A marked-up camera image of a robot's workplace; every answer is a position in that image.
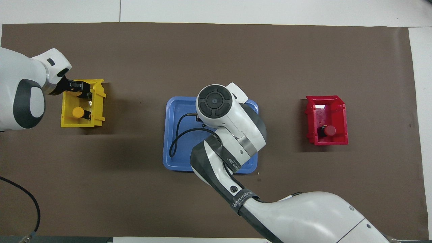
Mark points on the brown paper table mat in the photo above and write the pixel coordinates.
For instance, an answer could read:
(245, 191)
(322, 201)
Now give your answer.
(216, 50)

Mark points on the yellow push button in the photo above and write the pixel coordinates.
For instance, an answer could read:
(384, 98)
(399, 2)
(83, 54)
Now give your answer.
(78, 112)
(88, 96)

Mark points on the yellow plastic storage bin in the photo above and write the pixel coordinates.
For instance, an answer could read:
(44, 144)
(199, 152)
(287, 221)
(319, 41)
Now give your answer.
(98, 111)

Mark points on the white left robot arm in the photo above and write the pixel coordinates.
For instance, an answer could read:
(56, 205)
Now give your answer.
(17, 74)

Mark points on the red push button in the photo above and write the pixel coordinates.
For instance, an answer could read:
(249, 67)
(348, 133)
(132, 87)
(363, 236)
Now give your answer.
(330, 130)

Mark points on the red plastic storage bin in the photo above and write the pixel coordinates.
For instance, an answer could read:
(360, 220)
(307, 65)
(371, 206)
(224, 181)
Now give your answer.
(339, 114)

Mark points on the blue plastic tray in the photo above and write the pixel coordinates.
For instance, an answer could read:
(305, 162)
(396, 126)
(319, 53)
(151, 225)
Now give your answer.
(179, 104)

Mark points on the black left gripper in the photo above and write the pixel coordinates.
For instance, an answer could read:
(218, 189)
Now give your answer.
(62, 87)

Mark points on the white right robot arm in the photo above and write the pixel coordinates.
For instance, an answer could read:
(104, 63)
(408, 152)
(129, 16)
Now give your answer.
(303, 216)

